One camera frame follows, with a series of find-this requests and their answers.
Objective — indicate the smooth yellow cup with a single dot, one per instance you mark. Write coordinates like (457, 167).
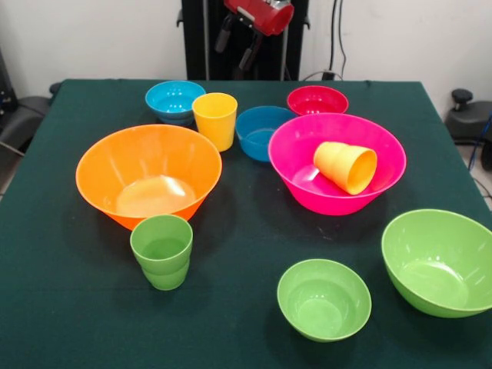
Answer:
(215, 130)

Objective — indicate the large green bowl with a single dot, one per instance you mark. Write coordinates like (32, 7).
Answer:
(434, 269)

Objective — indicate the dark green tablecloth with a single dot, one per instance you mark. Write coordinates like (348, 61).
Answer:
(57, 307)

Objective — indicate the small red bowl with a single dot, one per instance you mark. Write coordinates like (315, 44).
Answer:
(315, 102)

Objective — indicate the ridged green cup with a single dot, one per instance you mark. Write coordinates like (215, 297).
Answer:
(161, 269)

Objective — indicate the small light blue bowl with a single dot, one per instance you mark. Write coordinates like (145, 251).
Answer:
(169, 96)

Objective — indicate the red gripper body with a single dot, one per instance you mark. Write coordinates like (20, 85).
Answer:
(265, 17)

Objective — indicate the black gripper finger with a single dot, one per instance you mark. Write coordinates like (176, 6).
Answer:
(223, 36)
(250, 54)

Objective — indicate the black plug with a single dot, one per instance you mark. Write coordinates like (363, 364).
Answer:
(327, 75)

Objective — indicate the dark blue bowl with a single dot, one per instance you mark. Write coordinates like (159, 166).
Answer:
(253, 146)

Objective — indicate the large pink bowl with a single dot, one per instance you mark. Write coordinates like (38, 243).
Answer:
(292, 153)

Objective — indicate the large orange bowl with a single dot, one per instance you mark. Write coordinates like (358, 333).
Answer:
(115, 161)

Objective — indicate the ridged yellow cup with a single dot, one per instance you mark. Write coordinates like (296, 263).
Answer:
(338, 165)

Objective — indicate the small green bowl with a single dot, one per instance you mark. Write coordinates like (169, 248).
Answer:
(323, 307)

